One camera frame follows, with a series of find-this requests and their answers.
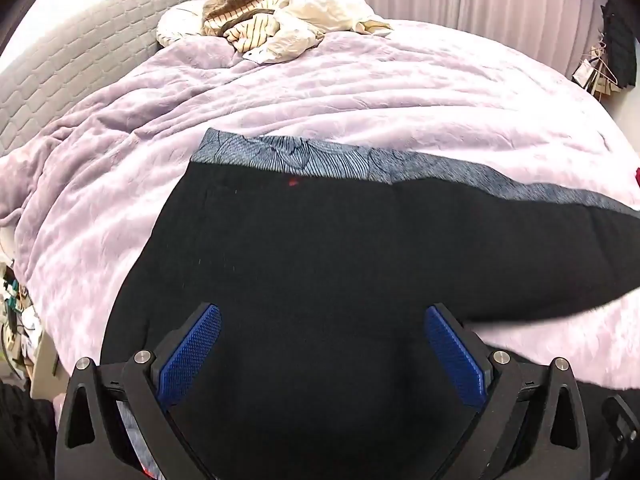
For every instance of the black jacket on rack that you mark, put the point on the black jacket on rack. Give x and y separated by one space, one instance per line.
619 46

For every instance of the lilac plush bed blanket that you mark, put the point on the lilac plush bed blanket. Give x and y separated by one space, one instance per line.
84 194

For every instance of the grey quilted headboard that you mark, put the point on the grey quilted headboard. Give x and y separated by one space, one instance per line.
85 54

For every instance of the round cream pillow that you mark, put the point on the round cream pillow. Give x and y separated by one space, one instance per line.
180 21

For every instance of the clothes hangers with tags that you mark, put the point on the clothes hangers with tags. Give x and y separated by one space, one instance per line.
593 74

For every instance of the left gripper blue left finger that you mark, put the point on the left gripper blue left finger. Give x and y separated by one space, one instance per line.
181 354

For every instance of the bedside clutter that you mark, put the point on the bedside clutter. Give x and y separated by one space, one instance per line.
21 329

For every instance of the pile of beige striped clothes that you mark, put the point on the pile of beige striped clothes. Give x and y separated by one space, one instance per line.
276 31

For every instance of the black pants with patterned waistband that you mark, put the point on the black pants with patterned waistband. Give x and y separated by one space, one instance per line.
322 259

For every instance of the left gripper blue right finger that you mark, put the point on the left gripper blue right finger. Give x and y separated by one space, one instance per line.
461 354

